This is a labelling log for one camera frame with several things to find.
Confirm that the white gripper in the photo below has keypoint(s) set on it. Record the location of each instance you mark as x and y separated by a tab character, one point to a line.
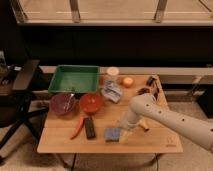
128	121

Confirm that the blue sponge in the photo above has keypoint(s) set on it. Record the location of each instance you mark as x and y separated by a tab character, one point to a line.
112	134

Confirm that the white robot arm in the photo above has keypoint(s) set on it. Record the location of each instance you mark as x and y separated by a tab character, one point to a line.
198	131

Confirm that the green plastic tray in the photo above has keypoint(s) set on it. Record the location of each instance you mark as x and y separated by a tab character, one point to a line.
75	78

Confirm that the wooden tongs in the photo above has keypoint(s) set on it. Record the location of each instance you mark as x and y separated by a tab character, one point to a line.
144	125

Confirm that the black rectangular block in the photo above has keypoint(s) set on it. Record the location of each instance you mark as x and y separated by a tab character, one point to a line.
89	128

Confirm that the orange carrot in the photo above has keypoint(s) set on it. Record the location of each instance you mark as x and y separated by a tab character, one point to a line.
78	127

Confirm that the wooden folding table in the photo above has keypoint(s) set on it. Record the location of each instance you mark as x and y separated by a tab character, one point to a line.
57	131

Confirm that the red bowl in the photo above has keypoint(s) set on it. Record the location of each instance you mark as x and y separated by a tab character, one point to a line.
90	103

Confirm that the brown pine cone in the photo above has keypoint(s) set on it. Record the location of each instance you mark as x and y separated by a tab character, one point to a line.
143	91

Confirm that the small orange cup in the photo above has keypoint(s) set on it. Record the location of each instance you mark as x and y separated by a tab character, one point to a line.
127	82

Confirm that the small black object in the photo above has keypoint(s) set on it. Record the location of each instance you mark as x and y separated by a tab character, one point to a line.
150	81

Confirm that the purple bowl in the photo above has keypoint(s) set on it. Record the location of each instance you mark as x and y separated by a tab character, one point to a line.
62	103

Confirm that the black office chair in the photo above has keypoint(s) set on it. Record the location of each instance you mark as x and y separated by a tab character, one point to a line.
15	99

